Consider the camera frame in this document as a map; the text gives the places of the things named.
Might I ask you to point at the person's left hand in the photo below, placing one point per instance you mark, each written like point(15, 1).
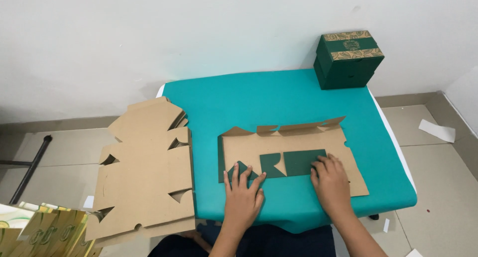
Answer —
point(242, 203)

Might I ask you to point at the person's right hand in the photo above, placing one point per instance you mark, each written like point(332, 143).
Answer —
point(333, 186)

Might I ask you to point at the brown green box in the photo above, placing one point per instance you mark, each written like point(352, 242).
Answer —
point(291, 143)

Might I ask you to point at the person's dark trousers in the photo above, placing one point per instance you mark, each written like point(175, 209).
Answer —
point(283, 244)

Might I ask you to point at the small white paper scrap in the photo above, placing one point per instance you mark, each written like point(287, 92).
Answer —
point(386, 225)
point(413, 253)
point(89, 202)

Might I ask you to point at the white table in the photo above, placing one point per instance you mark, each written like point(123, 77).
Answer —
point(397, 148)

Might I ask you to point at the stack of brown cardboard blanks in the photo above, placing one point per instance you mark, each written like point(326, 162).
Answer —
point(145, 178)

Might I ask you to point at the teal tablecloth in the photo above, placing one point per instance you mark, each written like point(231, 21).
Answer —
point(269, 104)

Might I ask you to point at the large white paper scrap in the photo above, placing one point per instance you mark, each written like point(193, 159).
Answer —
point(437, 130)

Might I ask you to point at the green leaf-print folded box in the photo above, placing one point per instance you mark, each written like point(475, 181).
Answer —
point(345, 64)

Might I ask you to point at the heap of yellow-green printed cartons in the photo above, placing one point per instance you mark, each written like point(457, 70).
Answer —
point(44, 231)

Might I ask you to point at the black metal stand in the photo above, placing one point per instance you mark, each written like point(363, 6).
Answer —
point(31, 167)

